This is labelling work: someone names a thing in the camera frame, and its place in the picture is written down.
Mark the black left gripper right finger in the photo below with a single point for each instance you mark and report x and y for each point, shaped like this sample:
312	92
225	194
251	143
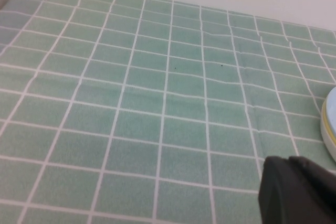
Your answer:
317	182

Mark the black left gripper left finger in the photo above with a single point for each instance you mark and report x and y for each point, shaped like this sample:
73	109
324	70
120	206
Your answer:
275	192

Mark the yellow plastic plate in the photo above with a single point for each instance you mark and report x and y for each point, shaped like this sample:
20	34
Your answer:
328	124

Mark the white plastic plate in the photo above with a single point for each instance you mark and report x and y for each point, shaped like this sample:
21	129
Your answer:
328	142

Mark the green checkered tablecloth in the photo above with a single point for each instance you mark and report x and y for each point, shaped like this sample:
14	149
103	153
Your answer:
157	103

